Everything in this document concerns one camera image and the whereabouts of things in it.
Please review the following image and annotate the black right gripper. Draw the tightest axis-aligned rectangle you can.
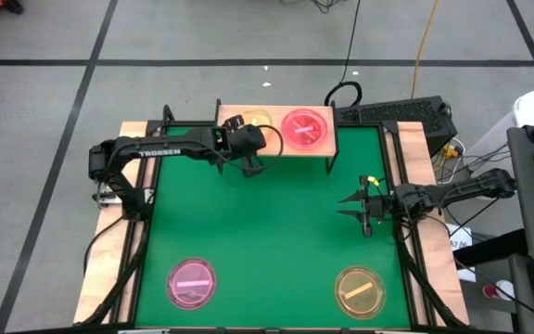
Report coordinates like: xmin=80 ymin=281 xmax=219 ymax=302
xmin=337 ymin=174 xmax=401 ymax=238

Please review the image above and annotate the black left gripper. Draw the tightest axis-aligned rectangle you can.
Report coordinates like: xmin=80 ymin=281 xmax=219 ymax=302
xmin=222 ymin=114 xmax=268 ymax=179

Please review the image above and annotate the translucent pink plate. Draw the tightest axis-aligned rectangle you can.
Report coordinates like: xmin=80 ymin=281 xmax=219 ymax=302
xmin=166 ymin=258 xmax=218 ymax=311
xmin=280 ymin=107 xmax=329 ymax=151

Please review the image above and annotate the translucent orange plate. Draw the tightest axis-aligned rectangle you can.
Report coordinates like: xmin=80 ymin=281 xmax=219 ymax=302
xmin=334 ymin=265 xmax=387 ymax=320

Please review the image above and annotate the green table mat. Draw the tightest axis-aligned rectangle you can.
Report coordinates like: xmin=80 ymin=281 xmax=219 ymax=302
xmin=134 ymin=125 xmax=412 ymax=329

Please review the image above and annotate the black perforated computer case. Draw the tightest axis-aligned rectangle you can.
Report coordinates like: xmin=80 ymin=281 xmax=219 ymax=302
xmin=334 ymin=96 xmax=459 ymax=157

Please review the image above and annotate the white paper sheet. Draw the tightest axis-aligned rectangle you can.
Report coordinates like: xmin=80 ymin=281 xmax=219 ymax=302
xmin=447 ymin=225 xmax=476 ymax=254

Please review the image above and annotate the red white cup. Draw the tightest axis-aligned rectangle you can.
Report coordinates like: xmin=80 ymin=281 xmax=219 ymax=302
xmin=482 ymin=279 xmax=516 ymax=302

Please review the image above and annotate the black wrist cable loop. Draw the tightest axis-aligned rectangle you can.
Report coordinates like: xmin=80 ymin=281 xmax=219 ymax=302
xmin=210 ymin=122 xmax=286 ymax=173

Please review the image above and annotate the wooden shelf with black frame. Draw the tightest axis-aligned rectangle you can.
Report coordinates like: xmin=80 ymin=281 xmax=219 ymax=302
xmin=213 ymin=98 xmax=340 ymax=176

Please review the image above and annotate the black table frame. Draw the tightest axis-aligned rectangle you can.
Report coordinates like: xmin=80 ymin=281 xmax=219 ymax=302
xmin=74 ymin=104 xmax=470 ymax=334

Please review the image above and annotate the black floor cable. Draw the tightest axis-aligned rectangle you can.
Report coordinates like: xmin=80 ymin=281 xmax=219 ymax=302
xmin=324 ymin=0 xmax=364 ymax=109

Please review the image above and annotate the yellow cable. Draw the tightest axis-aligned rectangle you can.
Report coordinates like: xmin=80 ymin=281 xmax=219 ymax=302
xmin=410 ymin=0 xmax=442 ymax=99

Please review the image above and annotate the black arm base cable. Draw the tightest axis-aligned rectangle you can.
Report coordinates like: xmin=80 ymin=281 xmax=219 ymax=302
xmin=83 ymin=212 xmax=127 ymax=276

